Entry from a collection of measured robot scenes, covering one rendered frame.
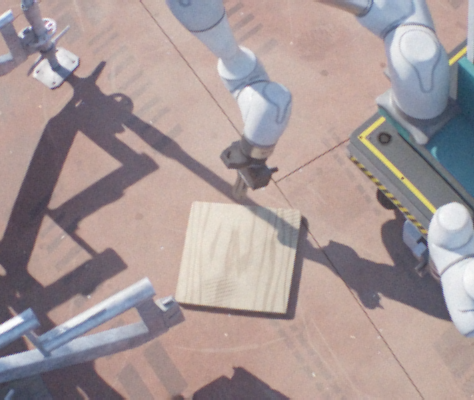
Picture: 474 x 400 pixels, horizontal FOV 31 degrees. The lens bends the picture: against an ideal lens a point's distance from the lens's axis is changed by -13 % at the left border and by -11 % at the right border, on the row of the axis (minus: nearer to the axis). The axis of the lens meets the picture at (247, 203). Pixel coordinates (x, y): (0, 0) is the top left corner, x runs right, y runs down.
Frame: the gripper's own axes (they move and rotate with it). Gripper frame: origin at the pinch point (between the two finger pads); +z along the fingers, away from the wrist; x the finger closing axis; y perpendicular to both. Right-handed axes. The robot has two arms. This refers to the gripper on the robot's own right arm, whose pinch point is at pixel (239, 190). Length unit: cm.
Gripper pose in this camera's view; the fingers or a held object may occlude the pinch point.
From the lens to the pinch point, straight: 258.4
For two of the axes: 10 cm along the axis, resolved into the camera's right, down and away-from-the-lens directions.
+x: -5.1, -7.4, 4.5
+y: 8.3, -2.7, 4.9
